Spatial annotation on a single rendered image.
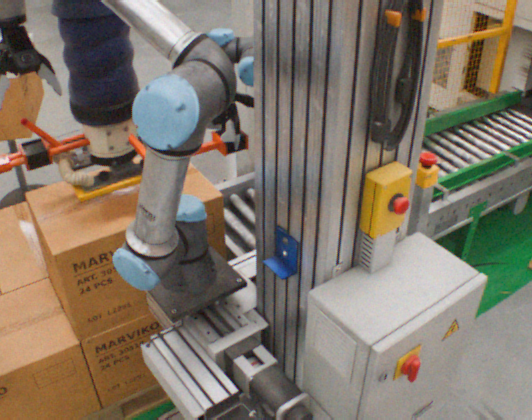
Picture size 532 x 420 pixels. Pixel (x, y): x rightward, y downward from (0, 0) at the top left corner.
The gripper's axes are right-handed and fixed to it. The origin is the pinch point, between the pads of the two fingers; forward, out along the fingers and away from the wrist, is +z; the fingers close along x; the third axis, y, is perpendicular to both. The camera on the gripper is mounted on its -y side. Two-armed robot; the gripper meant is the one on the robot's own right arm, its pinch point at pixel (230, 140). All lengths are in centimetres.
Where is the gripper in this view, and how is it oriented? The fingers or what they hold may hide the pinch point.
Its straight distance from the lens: 176.6
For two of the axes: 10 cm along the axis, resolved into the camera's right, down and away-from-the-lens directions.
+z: -0.1, 8.1, 5.9
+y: -8.4, 3.1, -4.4
